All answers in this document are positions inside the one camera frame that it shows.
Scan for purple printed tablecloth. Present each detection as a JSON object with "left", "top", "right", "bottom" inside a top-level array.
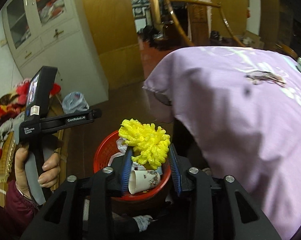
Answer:
[{"left": 143, "top": 47, "right": 301, "bottom": 239}]

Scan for colourful blanket pile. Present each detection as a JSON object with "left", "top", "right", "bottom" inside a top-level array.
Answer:
[{"left": 0, "top": 78, "right": 63, "bottom": 165}]

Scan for person's left hand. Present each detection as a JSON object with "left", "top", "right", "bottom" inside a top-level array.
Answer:
[{"left": 14, "top": 143, "right": 62, "bottom": 201}]

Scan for white glass-door cabinet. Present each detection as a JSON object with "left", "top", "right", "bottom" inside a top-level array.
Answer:
[{"left": 2, "top": 0, "right": 109, "bottom": 106}]

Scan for maroon sleeve forearm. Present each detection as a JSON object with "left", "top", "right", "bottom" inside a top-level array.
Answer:
[{"left": 4, "top": 180, "right": 39, "bottom": 228}]

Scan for white plastic bag on floor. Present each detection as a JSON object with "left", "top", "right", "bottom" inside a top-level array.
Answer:
[{"left": 61, "top": 92, "right": 90, "bottom": 114}]

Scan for wooden round-back armchair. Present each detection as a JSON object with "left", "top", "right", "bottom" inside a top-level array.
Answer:
[{"left": 165, "top": 0, "right": 246, "bottom": 47}]

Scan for yellow foam fruit net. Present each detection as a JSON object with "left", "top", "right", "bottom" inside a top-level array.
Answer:
[{"left": 118, "top": 119, "right": 170, "bottom": 170}]

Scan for dark-framed eyeglasses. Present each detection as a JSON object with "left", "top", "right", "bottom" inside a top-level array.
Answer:
[{"left": 245, "top": 70, "right": 286, "bottom": 87}]

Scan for white floral paper cup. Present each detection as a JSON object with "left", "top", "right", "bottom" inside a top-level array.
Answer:
[{"left": 128, "top": 170, "right": 161, "bottom": 194}]

